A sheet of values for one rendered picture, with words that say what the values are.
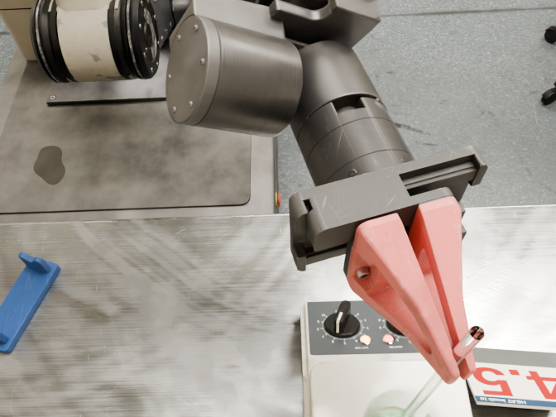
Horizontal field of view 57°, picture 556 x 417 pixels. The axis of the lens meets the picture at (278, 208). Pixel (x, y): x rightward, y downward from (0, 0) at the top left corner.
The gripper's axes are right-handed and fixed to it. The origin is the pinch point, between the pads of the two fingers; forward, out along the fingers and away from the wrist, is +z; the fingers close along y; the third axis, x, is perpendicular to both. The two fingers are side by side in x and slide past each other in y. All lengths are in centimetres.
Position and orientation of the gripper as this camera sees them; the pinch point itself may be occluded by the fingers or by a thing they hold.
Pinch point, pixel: (452, 361)
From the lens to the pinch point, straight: 26.2
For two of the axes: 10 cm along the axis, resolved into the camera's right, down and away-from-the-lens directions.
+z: 2.8, 8.1, -5.2
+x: 0.4, 5.3, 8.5
